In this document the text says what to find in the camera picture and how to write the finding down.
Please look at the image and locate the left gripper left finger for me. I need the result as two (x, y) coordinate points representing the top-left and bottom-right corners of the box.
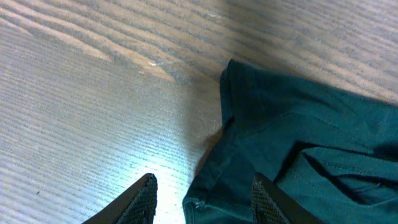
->
(83, 173), (158, 224)

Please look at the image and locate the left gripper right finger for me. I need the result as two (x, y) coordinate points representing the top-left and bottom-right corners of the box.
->
(251, 173), (325, 224)

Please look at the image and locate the black t-shirt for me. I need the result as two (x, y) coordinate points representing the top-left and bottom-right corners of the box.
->
(183, 60), (397, 223)

